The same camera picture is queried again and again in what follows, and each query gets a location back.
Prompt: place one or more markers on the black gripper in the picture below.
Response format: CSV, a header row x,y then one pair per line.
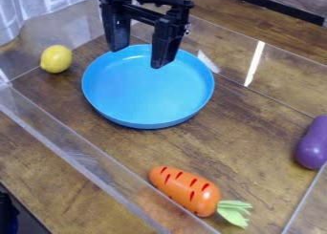
x,y
171,26

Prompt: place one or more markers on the orange toy carrot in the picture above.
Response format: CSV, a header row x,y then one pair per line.
x,y
198,195

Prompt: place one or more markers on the yellow toy lemon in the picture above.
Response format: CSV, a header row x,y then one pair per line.
x,y
56,59

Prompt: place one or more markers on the blue round plate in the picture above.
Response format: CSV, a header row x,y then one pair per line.
x,y
142,97

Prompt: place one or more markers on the white curtain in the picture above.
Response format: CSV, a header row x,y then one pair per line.
x,y
16,11

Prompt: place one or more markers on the purple toy eggplant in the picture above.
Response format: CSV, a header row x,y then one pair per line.
x,y
311,149

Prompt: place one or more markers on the clear acrylic enclosure wall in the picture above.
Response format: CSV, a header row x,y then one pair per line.
x,y
76,168

